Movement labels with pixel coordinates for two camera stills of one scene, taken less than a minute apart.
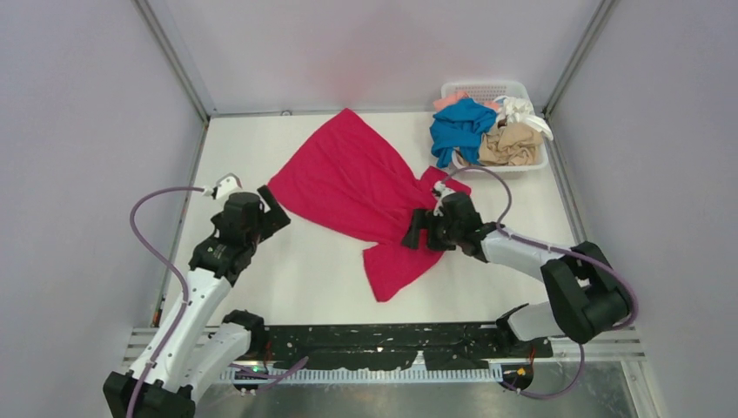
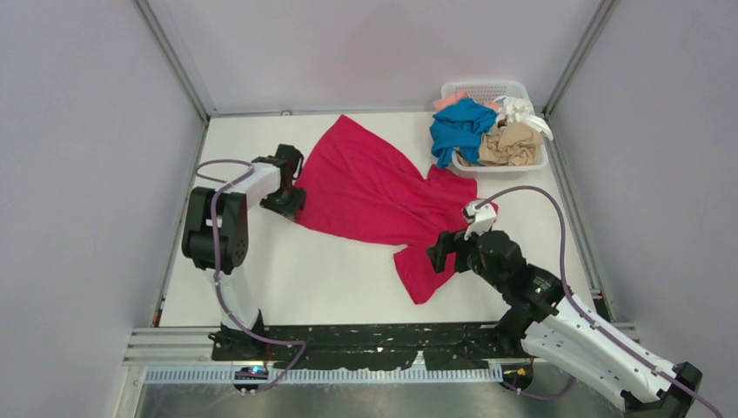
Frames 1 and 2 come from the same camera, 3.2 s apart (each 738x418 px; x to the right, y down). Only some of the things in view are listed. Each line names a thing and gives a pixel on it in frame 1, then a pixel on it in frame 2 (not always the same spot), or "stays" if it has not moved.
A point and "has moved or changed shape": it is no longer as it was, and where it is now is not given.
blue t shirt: x=459 y=127 stays
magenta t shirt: x=346 y=176 has moved or changed shape
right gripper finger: x=419 y=222 -> x=449 y=242
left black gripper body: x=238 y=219 -> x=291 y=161
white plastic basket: x=489 y=91 stays
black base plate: x=389 y=346 stays
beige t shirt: x=514 y=144 stays
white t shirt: x=521 y=111 stays
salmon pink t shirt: x=446 y=99 stays
